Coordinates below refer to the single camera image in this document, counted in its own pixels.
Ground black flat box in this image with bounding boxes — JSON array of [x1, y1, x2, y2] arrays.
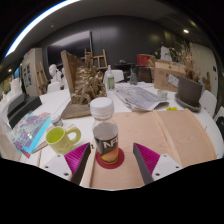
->
[[6, 92, 26, 116], [8, 95, 43, 129]]

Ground small wooden figure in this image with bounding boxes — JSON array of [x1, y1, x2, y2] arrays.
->
[[201, 71, 212, 91]]

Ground small white cup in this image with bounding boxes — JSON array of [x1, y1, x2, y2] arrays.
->
[[156, 88, 169, 100]]

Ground small glass jar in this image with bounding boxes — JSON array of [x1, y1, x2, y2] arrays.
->
[[49, 113, 64, 128]]

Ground clear drink bottle white cap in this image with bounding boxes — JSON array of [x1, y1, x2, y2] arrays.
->
[[89, 96, 120, 165]]

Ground red box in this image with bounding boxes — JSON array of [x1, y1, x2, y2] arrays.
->
[[136, 53, 156, 68]]

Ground brown cardboard box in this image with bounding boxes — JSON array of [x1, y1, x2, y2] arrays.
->
[[153, 59, 186, 93]]

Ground light wooden drawing board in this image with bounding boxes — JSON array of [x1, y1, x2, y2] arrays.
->
[[80, 108, 218, 190]]

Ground long wooden paintbrush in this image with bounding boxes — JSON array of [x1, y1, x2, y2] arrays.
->
[[35, 148, 43, 168]]

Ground short wooden stick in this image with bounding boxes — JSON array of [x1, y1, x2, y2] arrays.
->
[[31, 139, 49, 154]]

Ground dark glass bottle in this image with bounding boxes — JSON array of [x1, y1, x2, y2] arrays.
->
[[129, 68, 138, 85]]

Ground flat round red coaster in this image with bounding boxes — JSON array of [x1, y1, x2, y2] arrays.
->
[[95, 147, 126, 170]]

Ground white plaster bust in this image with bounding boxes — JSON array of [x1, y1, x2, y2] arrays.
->
[[48, 63, 63, 84], [60, 67, 68, 89]]

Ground wooden easel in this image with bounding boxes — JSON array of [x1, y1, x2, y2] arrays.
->
[[83, 48, 109, 73], [34, 61, 49, 96]]

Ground white canvas panel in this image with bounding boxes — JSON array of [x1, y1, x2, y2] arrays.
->
[[0, 113, 21, 161]]

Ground dried plant in grey pot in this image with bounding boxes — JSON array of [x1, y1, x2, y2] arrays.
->
[[169, 41, 203, 113]]

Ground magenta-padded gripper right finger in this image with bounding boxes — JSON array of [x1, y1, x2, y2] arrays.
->
[[132, 142, 184, 185]]

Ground large black wall screen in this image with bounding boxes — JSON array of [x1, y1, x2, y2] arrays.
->
[[46, 30, 94, 67]]

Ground small white green-labelled bottle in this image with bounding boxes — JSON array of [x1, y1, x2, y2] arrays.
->
[[105, 64, 116, 90]]

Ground white cabinet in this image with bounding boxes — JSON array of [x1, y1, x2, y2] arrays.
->
[[21, 47, 44, 98]]

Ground brown wooden relief sculpture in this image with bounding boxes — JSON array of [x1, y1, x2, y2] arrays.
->
[[59, 49, 108, 120]]

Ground grey printed newspaper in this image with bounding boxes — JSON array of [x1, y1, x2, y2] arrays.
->
[[113, 82, 170, 112]]

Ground long white ceiling light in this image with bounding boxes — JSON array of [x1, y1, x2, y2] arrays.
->
[[4, 0, 81, 58]]

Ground yellow-green ceramic mug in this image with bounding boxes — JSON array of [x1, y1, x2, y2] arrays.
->
[[45, 124, 82, 156]]

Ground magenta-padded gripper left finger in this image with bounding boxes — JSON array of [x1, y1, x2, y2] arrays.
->
[[43, 142, 92, 186]]

